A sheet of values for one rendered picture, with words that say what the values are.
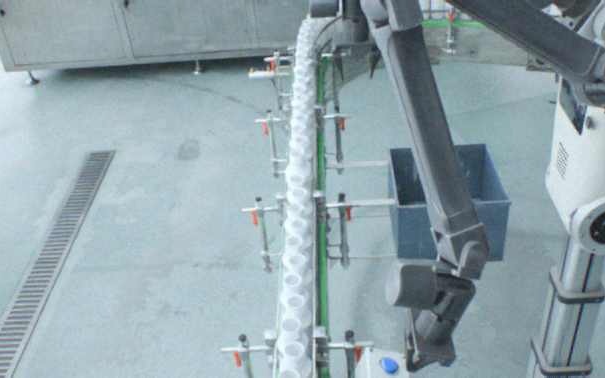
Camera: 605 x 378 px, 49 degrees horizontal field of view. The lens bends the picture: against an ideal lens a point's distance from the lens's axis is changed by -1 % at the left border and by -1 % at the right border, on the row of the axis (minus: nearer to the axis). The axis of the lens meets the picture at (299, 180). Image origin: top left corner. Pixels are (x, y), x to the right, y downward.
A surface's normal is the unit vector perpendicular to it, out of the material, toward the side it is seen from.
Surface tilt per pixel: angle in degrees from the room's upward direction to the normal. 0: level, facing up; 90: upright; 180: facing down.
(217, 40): 91
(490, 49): 90
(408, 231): 90
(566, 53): 65
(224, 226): 0
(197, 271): 0
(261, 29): 90
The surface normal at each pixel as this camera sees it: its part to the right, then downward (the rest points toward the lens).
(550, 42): 0.18, 0.17
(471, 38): -0.32, 0.56
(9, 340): -0.07, -0.82
